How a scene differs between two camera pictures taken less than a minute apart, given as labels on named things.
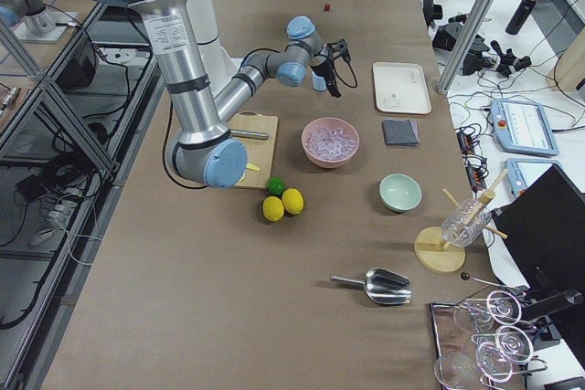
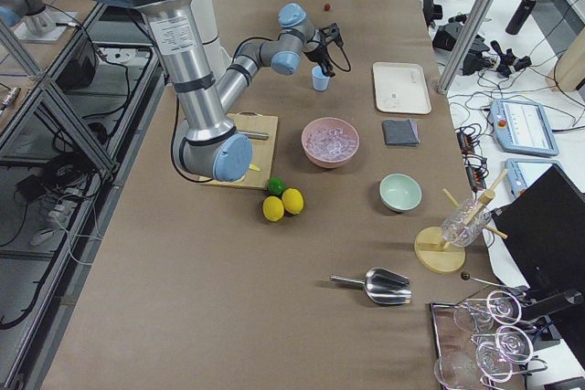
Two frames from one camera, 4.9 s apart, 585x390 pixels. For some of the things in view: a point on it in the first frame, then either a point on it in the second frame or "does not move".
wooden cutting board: x=260 y=152 does not move
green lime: x=275 y=186 does not move
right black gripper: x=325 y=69 → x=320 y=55
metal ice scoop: x=383 y=286 does not move
